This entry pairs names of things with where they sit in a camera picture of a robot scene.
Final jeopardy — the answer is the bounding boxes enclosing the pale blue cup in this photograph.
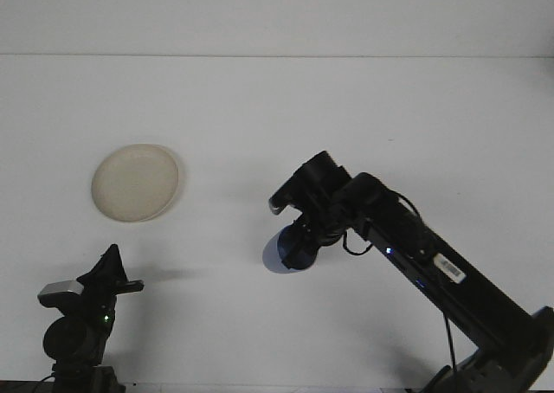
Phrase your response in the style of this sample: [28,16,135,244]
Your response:
[262,224,322,275]

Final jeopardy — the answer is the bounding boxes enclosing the pale round plate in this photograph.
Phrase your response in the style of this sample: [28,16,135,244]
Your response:
[90,144,180,223]

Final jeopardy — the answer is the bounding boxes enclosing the grey camera box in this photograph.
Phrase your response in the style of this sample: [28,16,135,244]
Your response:
[37,280,85,309]
[267,171,306,216]

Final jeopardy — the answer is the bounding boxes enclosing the looped black wrist cable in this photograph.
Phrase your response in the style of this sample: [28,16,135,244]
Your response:
[341,230,374,256]

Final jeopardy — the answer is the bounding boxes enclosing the long black arm cable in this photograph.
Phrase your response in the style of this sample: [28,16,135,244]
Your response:
[396,191,460,375]

